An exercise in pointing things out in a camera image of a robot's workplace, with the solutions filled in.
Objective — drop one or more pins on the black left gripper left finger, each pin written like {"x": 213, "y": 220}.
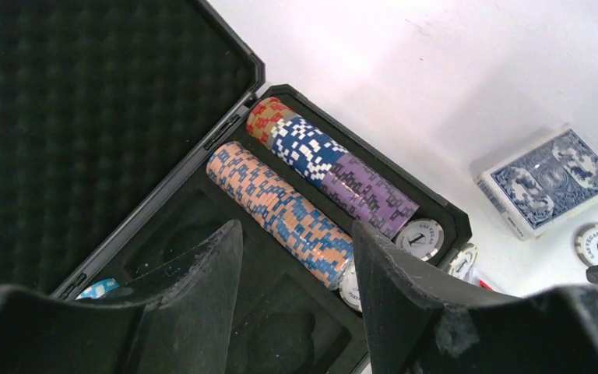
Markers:
{"x": 174, "y": 319}

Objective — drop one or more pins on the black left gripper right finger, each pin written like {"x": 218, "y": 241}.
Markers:
{"x": 418, "y": 319}

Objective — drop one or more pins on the blue playing card deck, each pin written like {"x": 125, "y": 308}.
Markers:
{"x": 548, "y": 183}

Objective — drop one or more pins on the white poker chip in case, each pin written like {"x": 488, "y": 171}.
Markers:
{"x": 422, "y": 238}

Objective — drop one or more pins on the blue purple poker chip row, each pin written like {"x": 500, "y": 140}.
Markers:
{"x": 349, "y": 182}

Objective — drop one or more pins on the orange blue poker chip row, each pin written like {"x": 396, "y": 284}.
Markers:
{"x": 311, "y": 237}

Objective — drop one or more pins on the black poker chip case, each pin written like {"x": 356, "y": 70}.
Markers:
{"x": 109, "y": 111}

